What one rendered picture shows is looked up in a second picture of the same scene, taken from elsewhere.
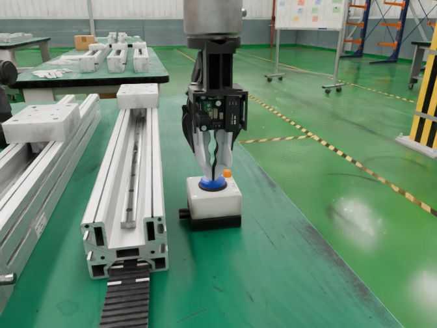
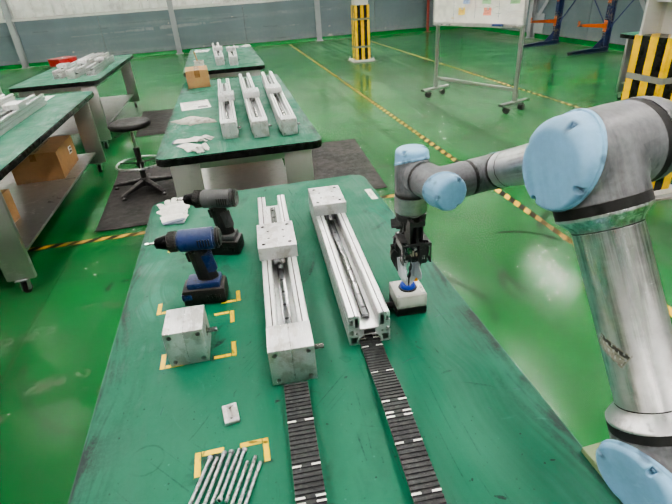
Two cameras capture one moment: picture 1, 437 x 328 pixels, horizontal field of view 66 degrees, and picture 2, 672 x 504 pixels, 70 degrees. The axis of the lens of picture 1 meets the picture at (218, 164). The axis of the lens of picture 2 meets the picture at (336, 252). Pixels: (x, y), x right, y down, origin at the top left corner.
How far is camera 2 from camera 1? 0.73 m
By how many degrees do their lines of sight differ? 7
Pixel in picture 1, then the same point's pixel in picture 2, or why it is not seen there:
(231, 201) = (420, 297)
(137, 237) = (373, 322)
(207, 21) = (410, 210)
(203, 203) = (404, 300)
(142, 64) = (290, 126)
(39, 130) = (281, 250)
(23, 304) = (322, 358)
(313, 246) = (471, 322)
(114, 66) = (260, 130)
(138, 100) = (330, 208)
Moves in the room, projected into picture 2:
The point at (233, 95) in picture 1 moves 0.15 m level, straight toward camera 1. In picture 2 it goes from (423, 245) to (430, 280)
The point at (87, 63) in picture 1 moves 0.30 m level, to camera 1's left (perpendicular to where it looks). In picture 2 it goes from (230, 129) to (180, 132)
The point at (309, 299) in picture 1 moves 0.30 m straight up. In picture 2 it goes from (467, 350) to (478, 236)
